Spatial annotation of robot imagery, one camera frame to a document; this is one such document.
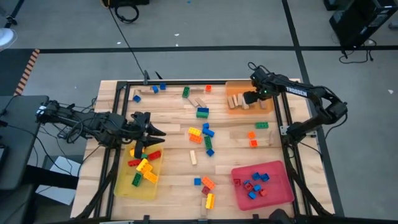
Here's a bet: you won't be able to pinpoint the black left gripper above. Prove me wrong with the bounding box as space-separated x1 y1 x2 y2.
123 110 167 147

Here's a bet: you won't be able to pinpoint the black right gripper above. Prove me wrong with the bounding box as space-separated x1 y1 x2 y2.
242 67 283 106

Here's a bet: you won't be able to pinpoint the yellow-orange long brick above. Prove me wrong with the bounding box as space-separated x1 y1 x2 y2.
136 158 149 172
143 170 159 184

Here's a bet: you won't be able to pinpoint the orange translucent bin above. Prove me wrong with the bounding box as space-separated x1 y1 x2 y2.
225 80 276 115

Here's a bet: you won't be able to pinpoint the yellow translucent bin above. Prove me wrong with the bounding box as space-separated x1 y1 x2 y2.
113 142 164 202

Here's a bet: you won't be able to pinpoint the loose toy bricks on table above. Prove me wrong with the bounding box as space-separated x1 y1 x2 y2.
74 79 335 220

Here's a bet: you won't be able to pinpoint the black equipment box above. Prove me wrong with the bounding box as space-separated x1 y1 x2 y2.
323 0 341 11
101 0 150 9

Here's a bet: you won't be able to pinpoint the pink translucent bin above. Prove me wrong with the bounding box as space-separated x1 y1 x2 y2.
230 161 295 212

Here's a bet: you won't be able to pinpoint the black equipment case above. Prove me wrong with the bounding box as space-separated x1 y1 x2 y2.
328 0 398 48

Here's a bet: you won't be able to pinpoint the black side desk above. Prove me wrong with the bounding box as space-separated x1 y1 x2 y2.
0 95 50 191

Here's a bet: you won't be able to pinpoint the black beam with light strips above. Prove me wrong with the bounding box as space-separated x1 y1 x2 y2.
99 217 312 224

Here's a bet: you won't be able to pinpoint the white round object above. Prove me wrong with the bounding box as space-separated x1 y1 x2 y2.
0 27 19 52

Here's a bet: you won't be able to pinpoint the black tripod leg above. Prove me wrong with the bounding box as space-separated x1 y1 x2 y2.
3 0 26 29

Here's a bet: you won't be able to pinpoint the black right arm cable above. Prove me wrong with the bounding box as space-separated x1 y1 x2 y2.
247 61 271 75

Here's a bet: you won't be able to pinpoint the grey metal bracket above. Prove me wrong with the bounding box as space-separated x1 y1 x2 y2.
279 124 295 137

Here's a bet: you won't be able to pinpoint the black floor cables with plug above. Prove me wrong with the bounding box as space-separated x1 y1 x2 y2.
338 39 379 65

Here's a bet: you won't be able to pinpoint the black floor cable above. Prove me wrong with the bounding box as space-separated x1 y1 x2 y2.
107 0 147 77

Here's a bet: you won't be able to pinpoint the black coiled cable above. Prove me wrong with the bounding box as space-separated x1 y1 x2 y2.
114 1 140 24

